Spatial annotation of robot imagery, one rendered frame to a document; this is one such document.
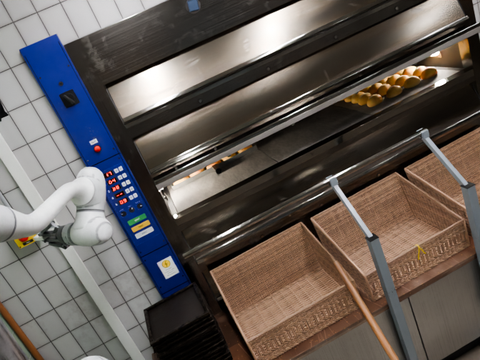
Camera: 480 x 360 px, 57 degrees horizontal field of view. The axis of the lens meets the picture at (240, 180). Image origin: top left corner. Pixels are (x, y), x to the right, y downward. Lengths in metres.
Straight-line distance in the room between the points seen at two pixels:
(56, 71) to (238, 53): 0.79
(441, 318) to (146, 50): 1.84
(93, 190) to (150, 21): 0.80
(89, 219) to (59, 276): 0.66
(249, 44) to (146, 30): 0.47
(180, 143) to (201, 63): 0.38
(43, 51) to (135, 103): 0.42
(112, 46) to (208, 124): 0.54
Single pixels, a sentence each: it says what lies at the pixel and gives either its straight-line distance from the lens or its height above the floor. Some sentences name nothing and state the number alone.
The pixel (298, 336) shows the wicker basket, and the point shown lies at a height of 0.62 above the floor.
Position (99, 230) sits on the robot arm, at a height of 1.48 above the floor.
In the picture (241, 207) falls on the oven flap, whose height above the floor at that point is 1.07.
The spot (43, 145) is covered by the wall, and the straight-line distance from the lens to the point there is 2.11.
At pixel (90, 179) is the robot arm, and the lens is 1.71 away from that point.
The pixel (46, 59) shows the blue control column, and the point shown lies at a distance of 2.04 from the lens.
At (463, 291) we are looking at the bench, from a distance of 2.41.
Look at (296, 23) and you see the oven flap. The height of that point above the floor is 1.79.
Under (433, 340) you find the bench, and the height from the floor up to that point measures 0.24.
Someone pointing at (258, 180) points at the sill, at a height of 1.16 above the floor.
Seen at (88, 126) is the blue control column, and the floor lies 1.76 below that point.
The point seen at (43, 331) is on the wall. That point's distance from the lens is 2.47.
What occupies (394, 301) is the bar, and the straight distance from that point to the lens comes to 2.11.
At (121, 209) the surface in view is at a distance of 2.14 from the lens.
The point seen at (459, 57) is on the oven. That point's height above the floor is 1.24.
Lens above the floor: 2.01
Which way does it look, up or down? 21 degrees down
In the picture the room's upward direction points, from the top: 24 degrees counter-clockwise
